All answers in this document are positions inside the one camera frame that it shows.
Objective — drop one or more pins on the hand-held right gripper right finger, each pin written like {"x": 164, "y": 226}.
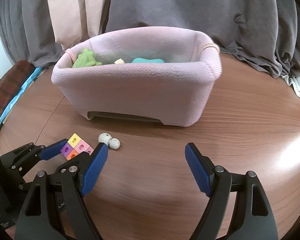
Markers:
{"x": 197, "y": 170}

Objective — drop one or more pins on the teal flower-shaped toy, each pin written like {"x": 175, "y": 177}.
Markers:
{"x": 147, "y": 60}

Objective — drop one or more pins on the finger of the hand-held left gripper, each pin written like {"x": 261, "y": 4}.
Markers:
{"x": 77, "y": 158}
{"x": 53, "y": 150}

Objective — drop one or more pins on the green frog toy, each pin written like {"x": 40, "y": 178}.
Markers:
{"x": 86, "y": 60}

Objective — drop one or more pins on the blue patterned strip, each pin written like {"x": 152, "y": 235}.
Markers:
{"x": 20, "y": 92}

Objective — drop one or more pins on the pink fabric basket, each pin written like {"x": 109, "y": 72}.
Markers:
{"x": 140, "y": 90}

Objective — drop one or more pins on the white double-ball toy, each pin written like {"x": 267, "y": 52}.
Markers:
{"x": 114, "y": 143}

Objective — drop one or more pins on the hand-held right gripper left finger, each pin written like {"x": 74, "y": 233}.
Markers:
{"x": 95, "y": 170}

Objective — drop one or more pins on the small cream white toy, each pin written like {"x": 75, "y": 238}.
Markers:
{"x": 119, "y": 61}

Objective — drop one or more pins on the multicolour cube block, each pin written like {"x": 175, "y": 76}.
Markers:
{"x": 76, "y": 142}

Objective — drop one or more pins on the beige curtain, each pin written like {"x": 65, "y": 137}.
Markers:
{"x": 70, "y": 10}

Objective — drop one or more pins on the grey curtain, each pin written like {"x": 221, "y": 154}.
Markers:
{"x": 215, "y": 10}
{"x": 27, "y": 30}

